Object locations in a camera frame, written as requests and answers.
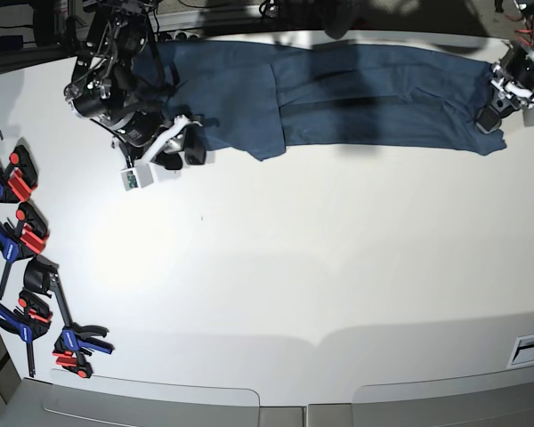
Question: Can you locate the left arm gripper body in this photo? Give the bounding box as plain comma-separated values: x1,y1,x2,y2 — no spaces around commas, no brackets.
490,63,534,109

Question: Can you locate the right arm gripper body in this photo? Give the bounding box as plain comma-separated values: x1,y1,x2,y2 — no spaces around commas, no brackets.
112,114,202,167

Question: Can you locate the blue T-shirt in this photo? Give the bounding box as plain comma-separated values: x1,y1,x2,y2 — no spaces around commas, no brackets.
158,41,506,161

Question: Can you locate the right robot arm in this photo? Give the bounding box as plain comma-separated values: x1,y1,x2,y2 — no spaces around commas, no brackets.
63,1,175,167

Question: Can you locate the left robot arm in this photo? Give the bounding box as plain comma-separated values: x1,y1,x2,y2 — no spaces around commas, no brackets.
475,1,534,133

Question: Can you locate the top blue red bar clamp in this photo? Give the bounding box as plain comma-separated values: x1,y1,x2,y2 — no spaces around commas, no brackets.
0,139,38,204

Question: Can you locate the blue red bar clamp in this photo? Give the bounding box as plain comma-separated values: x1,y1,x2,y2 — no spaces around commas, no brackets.
0,288,53,378
0,201,49,300
50,273,114,378
0,139,38,204

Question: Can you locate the lower blue red bar clamp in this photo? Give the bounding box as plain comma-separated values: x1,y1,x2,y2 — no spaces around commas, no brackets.
50,273,114,378

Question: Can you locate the white label card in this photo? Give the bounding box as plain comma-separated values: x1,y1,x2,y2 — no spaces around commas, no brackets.
507,334,534,369

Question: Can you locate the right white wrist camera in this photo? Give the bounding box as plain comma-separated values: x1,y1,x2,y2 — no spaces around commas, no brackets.
120,164,154,191

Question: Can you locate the blue box on rail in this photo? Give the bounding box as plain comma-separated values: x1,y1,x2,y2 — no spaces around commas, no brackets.
0,35,24,52

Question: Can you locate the grey base plate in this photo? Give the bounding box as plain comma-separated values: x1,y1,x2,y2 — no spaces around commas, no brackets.
43,369,260,426
352,368,534,426

